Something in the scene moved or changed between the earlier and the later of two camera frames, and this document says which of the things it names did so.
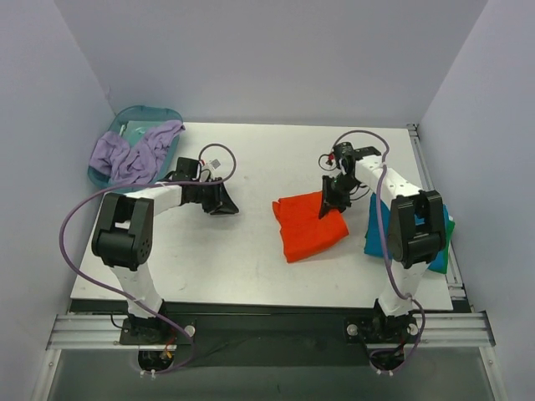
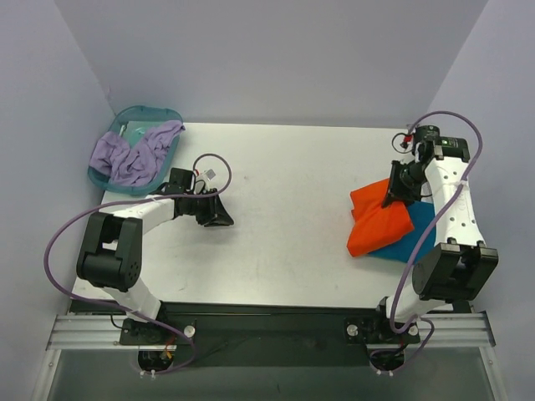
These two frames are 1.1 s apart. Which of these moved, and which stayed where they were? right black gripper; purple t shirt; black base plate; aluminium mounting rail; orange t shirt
Moved: orange t shirt; right black gripper
Stayed: aluminium mounting rail; purple t shirt; black base plate
